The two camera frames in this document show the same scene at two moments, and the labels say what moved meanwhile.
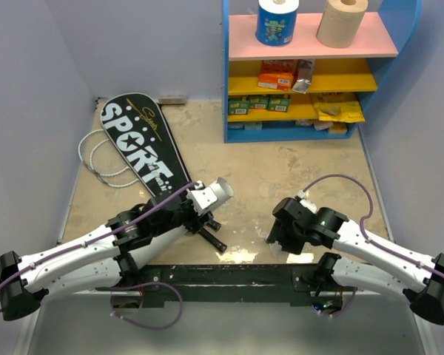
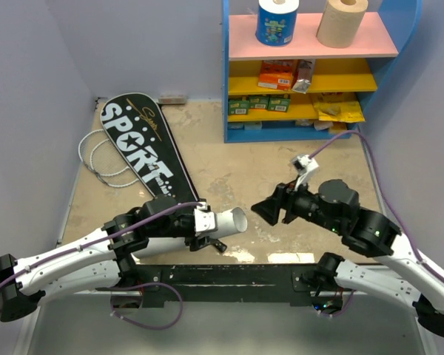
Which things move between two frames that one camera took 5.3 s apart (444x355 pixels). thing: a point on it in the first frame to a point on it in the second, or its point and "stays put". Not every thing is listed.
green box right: [279, 102] stays put
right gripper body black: [293, 241] to [286, 193]
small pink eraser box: [172, 99] stays put
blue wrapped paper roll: [277, 22] stays put
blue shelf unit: [306, 90] stays put
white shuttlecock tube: [152, 246] to [229, 221]
